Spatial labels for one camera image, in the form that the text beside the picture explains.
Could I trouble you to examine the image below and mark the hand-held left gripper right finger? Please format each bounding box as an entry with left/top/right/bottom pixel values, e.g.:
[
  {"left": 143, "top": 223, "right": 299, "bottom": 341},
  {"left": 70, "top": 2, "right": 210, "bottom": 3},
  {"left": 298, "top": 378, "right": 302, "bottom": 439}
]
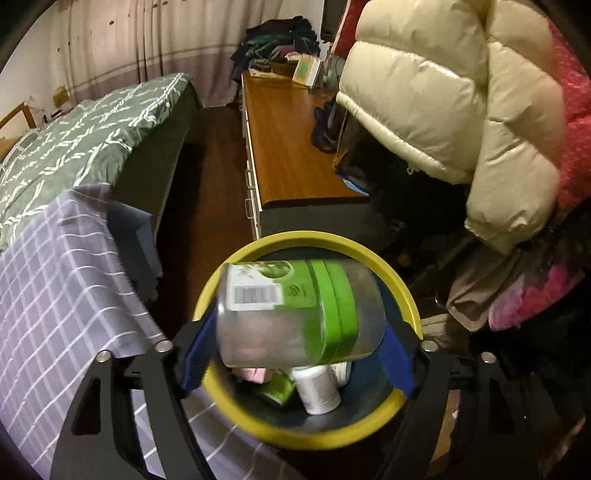
[{"left": 372, "top": 320, "right": 566, "bottom": 480}]

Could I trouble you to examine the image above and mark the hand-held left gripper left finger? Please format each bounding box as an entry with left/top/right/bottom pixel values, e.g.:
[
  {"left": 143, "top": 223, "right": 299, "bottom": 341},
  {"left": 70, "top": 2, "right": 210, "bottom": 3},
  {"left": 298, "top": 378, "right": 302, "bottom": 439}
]
[{"left": 50, "top": 314, "right": 218, "bottom": 480}]

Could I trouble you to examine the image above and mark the pink drink carton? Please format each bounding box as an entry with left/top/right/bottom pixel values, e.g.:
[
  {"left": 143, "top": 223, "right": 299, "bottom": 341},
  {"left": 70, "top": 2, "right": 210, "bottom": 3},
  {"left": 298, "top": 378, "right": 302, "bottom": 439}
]
[{"left": 233, "top": 367, "right": 269, "bottom": 384}]

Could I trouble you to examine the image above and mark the small white bottle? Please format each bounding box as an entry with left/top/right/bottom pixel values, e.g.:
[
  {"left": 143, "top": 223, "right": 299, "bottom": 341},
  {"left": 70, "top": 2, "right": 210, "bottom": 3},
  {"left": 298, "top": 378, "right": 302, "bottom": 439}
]
[{"left": 292, "top": 364, "right": 341, "bottom": 415}]

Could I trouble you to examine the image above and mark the green packet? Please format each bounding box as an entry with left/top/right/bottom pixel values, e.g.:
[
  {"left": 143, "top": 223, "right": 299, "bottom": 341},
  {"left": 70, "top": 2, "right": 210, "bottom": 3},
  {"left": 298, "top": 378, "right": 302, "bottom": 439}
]
[{"left": 216, "top": 259, "right": 389, "bottom": 370}]

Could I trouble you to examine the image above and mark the yellow rimmed waste bin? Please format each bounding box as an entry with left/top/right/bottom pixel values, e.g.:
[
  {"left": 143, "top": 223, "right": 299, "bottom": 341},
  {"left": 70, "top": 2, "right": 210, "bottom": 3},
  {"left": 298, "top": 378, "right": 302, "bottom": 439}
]
[{"left": 191, "top": 231, "right": 422, "bottom": 452}]

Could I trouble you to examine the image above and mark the grey blue stool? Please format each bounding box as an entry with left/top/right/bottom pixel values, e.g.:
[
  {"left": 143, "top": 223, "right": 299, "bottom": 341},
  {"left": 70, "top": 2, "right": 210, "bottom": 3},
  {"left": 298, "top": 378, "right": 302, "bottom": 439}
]
[{"left": 108, "top": 205, "right": 163, "bottom": 303}]

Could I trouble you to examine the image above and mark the pink floral garment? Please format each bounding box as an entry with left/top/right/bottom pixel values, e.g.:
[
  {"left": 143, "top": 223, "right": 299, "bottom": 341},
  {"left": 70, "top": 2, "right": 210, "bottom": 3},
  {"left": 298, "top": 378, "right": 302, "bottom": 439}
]
[{"left": 445, "top": 231, "right": 587, "bottom": 333}]

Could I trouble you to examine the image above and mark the blue checked tablecloth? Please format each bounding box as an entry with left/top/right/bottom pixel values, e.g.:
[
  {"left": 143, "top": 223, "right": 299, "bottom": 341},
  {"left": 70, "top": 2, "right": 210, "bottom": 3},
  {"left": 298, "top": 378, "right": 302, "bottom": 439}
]
[{"left": 0, "top": 182, "right": 305, "bottom": 480}]

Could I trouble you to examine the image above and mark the black garment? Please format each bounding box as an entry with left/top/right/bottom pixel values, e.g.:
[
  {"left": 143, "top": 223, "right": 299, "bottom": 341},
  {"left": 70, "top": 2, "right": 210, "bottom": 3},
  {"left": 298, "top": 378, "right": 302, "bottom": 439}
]
[{"left": 342, "top": 115, "right": 476, "bottom": 259}]

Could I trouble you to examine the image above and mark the wooden desk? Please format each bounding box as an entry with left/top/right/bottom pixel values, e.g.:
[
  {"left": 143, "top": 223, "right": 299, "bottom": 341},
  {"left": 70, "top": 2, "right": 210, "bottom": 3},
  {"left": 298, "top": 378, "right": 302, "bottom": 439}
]
[{"left": 240, "top": 71, "right": 372, "bottom": 241}]

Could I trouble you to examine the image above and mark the green checked duvet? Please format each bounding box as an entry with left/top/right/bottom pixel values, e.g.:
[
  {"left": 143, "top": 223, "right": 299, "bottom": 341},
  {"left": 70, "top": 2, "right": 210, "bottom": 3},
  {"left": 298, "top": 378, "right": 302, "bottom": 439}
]
[{"left": 0, "top": 73, "right": 197, "bottom": 252}]

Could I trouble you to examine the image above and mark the black bag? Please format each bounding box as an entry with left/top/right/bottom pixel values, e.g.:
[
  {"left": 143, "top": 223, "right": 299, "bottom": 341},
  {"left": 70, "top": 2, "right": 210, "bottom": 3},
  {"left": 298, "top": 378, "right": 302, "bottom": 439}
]
[{"left": 310, "top": 102, "right": 347, "bottom": 154}]

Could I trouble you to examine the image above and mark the cream puffer jacket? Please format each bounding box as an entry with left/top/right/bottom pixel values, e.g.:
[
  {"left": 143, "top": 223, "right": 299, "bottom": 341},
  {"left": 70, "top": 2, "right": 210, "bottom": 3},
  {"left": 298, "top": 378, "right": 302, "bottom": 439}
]
[{"left": 335, "top": 0, "right": 573, "bottom": 254}]

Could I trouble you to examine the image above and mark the wooden bed headboard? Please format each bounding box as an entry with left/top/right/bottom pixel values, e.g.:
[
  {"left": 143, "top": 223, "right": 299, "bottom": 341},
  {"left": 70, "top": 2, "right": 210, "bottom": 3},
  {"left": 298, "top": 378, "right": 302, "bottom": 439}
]
[{"left": 0, "top": 102, "right": 40, "bottom": 139}]

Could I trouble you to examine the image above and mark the pink fuzzy garment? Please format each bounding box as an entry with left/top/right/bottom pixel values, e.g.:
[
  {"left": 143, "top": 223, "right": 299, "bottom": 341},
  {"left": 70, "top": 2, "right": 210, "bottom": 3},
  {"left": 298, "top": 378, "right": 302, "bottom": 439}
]
[{"left": 549, "top": 18, "right": 591, "bottom": 213}]

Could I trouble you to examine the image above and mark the green and white box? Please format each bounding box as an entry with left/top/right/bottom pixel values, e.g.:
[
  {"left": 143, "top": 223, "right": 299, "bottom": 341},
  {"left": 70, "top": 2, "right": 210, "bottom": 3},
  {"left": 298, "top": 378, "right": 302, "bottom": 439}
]
[{"left": 292, "top": 54, "right": 324, "bottom": 86}]

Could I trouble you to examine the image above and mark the pink striped curtain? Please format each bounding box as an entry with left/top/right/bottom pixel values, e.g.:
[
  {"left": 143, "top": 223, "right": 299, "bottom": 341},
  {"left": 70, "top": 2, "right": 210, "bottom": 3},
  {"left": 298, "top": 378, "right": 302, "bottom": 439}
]
[{"left": 0, "top": 0, "right": 324, "bottom": 112}]

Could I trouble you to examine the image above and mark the pile of dark clothes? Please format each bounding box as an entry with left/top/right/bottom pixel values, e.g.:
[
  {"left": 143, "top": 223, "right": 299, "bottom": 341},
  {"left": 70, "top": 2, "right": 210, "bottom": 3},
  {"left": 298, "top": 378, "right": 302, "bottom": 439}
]
[{"left": 229, "top": 16, "right": 321, "bottom": 77}]

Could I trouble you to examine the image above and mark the red coat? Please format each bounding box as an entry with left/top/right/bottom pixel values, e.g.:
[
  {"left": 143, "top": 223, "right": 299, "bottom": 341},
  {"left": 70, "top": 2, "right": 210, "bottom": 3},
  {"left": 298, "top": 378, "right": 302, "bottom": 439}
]
[{"left": 332, "top": 0, "right": 370, "bottom": 47}]

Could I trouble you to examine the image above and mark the black television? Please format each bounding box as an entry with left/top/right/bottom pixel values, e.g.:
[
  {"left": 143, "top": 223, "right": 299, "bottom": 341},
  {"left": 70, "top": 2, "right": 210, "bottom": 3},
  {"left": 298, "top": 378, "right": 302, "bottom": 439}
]
[{"left": 321, "top": 0, "right": 347, "bottom": 40}]

